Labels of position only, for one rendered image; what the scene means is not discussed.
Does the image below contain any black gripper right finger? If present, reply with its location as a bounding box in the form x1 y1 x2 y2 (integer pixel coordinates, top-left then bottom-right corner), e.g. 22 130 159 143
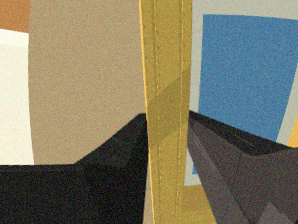
188 109 298 224

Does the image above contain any yellow picture frame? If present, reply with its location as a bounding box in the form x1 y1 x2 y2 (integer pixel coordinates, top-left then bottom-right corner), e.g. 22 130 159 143
138 0 298 224

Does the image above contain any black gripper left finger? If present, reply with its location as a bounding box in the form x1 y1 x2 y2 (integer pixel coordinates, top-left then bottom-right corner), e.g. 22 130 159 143
0 113 149 224

